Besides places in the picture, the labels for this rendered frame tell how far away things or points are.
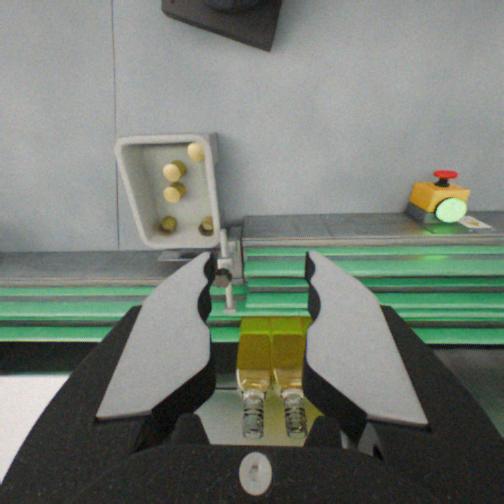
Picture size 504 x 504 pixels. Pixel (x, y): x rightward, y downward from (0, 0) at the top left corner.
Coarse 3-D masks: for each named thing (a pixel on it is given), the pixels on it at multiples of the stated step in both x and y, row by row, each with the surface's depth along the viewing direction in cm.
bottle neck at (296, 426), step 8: (288, 392) 34; (296, 392) 34; (288, 400) 33; (296, 400) 33; (288, 408) 32; (296, 408) 32; (288, 416) 32; (296, 416) 31; (304, 416) 32; (288, 424) 31; (296, 424) 30; (304, 424) 31; (288, 432) 30; (296, 432) 32; (304, 432) 30
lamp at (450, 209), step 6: (450, 198) 45; (456, 198) 45; (438, 204) 46; (444, 204) 45; (450, 204) 44; (456, 204) 44; (462, 204) 44; (438, 210) 46; (444, 210) 45; (450, 210) 44; (456, 210) 44; (462, 210) 44; (438, 216) 47; (444, 216) 45; (450, 216) 45; (456, 216) 45
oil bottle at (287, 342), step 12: (276, 324) 43; (288, 324) 43; (300, 324) 43; (276, 336) 41; (288, 336) 41; (300, 336) 41; (276, 348) 39; (288, 348) 39; (300, 348) 39; (276, 360) 37; (288, 360) 37; (300, 360) 37; (276, 372) 35; (288, 372) 35; (300, 372) 35; (276, 384) 35; (288, 384) 34; (300, 384) 34
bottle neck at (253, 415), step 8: (256, 392) 35; (248, 400) 34; (256, 400) 34; (248, 408) 33; (256, 408) 33; (248, 416) 32; (256, 416) 32; (248, 424) 31; (256, 424) 31; (248, 432) 32; (256, 432) 32
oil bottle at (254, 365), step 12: (240, 324) 45; (252, 324) 44; (264, 324) 44; (240, 336) 42; (252, 336) 41; (264, 336) 41; (240, 348) 40; (252, 348) 39; (264, 348) 39; (240, 360) 38; (252, 360) 37; (264, 360) 37; (240, 372) 36; (252, 372) 36; (264, 372) 36; (240, 384) 35; (252, 384) 35; (264, 384) 35; (240, 396) 36; (264, 396) 36
